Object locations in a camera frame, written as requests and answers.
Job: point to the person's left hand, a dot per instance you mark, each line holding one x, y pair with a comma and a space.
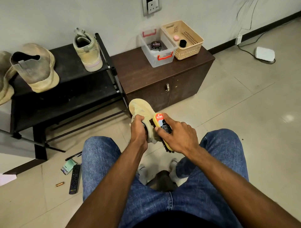
138, 134

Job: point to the person's right hand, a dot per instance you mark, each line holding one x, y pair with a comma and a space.
182, 137

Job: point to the black orange shoe brush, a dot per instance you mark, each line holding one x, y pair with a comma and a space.
160, 121

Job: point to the pale green lace-up shoe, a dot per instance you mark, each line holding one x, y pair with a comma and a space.
90, 55
141, 107

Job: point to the clear plastic storage box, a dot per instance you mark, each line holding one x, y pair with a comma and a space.
162, 58

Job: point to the small black round cap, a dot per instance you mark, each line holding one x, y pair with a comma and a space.
183, 43

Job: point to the beige plastic basket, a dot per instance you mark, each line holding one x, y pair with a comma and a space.
190, 38

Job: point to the pink round lid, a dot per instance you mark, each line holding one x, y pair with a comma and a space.
176, 37

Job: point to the worn tan slip-on shoe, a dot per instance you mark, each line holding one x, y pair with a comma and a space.
4, 80
37, 70

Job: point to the person's right forearm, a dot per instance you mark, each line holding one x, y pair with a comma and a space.
244, 190

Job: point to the person's left forearm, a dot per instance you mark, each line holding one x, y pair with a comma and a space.
106, 190

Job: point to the dark brown wooden cabinet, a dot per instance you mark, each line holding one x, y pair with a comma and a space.
136, 70

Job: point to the person's right leg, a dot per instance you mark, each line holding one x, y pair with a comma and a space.
221, 188

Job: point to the black pen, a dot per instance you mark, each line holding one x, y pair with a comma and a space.
74, 156

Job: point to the black metal shoe rack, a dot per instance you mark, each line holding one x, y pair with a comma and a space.
77, 94

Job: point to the green paper packet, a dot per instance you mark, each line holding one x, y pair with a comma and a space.
69, 167

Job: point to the black remote control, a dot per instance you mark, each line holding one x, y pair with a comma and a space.
75, 179

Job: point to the black round polish tin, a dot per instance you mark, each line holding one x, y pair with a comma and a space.
156, 45

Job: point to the small brass cylinder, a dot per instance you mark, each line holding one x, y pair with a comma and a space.
59, 184

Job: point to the white router box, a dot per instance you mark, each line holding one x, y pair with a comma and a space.
265, 54

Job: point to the white paper sheet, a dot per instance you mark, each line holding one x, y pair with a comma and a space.
7, 180

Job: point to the white wall plug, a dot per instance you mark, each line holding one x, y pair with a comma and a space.
239, 39

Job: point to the white wall socket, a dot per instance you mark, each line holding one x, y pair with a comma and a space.
152, 5

